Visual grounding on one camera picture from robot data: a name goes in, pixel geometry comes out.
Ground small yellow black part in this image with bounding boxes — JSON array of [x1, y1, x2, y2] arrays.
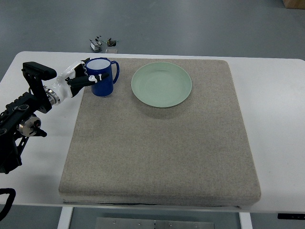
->
[[106, 38, 117, 47]]

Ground grey metal base plate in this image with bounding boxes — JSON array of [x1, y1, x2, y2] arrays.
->
[[95, 218, 215, 229]]

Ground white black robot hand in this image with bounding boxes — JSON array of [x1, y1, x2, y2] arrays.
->
[[45, 57, 110, 105]]

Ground small metal part on floor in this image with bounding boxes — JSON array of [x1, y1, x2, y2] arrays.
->
[[91, 40, 102, 52]]

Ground beige fabric mat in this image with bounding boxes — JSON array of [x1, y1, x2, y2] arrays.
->
[[59, 58, 261, 207]]

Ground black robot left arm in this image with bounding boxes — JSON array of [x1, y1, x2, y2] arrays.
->
[[0, 62, 57, 174]]

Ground black cable loop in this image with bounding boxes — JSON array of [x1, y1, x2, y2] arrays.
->
[[0, 187, 16, 219]]

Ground light green plate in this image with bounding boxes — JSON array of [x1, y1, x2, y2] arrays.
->
[[131, 62, 193, 108]]

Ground white table leg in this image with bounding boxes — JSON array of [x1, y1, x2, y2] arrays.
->
[[57, 207, 73, 229]]

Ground flat grey square part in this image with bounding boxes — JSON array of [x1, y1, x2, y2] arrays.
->
[[105, 48, 118, 53]]

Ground black table control panel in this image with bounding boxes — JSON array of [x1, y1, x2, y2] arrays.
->
[[277, 213, 305, 220]]

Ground cardboard box corner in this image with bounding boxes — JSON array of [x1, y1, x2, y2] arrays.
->
[[283, 0, 305, 10]]

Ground blue enamel mug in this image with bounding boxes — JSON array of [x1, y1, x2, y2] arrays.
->
[[85, 58, 120, 97]]

